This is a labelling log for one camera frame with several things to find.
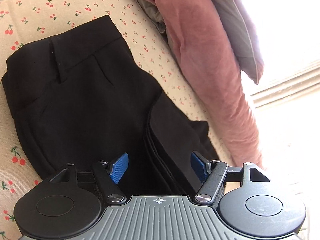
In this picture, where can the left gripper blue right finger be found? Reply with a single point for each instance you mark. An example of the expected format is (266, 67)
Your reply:
(201, 166)

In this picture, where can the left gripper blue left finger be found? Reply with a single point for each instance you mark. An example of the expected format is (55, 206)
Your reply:
(117, 168)

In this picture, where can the black pants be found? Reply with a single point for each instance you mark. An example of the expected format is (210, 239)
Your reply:
(80, 98)

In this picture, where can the pink duvet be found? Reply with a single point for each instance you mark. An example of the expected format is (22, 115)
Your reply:
(204, 54)

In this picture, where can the grey curtain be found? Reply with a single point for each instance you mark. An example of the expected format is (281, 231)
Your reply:
(303, 83)

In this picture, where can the purple grey pillow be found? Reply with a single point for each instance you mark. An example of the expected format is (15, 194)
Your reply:
(242, 36)

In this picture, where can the cherry print bed sheet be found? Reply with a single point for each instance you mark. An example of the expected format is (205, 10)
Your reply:
(24, 21)

